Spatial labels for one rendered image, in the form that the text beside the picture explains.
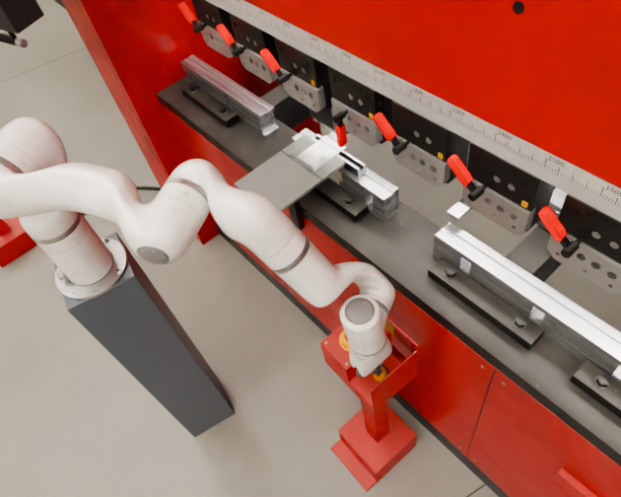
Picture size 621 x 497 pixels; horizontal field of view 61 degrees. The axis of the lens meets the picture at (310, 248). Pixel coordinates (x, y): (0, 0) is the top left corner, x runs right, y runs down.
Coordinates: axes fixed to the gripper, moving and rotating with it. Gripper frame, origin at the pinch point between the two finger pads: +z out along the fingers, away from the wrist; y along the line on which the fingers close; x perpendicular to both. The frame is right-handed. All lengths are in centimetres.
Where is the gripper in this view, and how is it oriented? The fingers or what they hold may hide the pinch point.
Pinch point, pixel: (376, 367)
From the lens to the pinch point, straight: 136.4
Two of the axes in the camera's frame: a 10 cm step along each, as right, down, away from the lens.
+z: 2.1, 5.5, 8.1
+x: 6.2, 5.7, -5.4
